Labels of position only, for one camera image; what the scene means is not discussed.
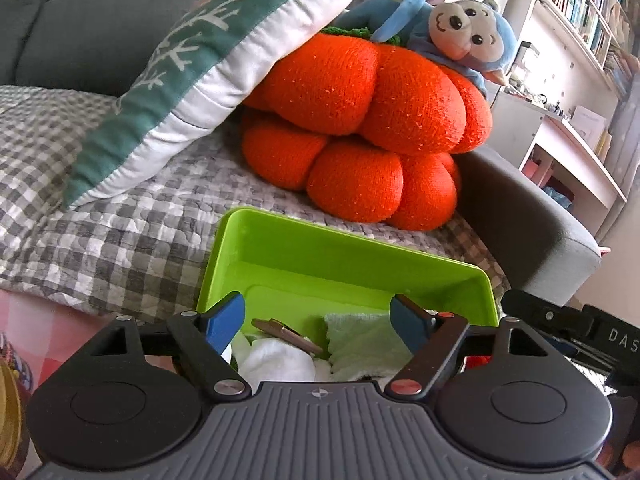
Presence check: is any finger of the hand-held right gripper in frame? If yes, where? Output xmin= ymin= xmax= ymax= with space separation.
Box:
xmin=501 ymin=289 xmax=589 ymax=342

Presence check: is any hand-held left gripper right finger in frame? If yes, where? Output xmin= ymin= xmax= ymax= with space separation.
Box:
xmin=384 ymin=294 xmax=548 ymax=403

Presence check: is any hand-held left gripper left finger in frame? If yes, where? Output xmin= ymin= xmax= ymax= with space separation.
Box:
xmin=90 ymin=292 xmax=252 ymax=403

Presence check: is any pale green towel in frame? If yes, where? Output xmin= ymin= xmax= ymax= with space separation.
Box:
xmin=324 ymin=311 xmax=416 ymax=381

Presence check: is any white glove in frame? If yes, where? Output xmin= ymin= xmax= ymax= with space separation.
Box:
xmin=232 ymin=332 xmax=331 ymax=386

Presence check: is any green plastic box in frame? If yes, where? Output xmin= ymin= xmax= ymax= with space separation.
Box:
xmin=195 ymin=206 xmax=501 ymax=391

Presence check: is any grey checkered blanket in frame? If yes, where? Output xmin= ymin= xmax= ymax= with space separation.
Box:
xmin=0 ymin=85 xmax=511 ymax=326

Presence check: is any white desk shelf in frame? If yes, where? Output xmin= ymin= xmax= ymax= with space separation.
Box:
xmin=487 ymin=0 xmax=640 ymax=256

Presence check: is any red checkered tablecloth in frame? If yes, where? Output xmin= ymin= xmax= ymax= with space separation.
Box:
xmin=0 ymin=290 xmax=116 ymax=386

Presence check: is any clear jar with gold lid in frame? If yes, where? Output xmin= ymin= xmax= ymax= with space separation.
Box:
xmin=0 ymin=360 xmax=30 ymax=480

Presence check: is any green and white pillow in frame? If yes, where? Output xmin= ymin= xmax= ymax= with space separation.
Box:
xmin=62 ymin=0 xmax=361 ymax=211

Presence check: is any blue monkey plush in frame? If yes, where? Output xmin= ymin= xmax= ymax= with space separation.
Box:
xmin=332 ymin=0 xmax=518 ymax=98

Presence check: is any bookshelf with books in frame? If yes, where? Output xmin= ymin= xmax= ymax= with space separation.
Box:
xmin=540 ymin=0 xmax=640 ymax=86

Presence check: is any grey sofa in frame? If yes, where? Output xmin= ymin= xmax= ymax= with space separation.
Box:
xmin=0 ymin=0 xmax=601 ymax=306

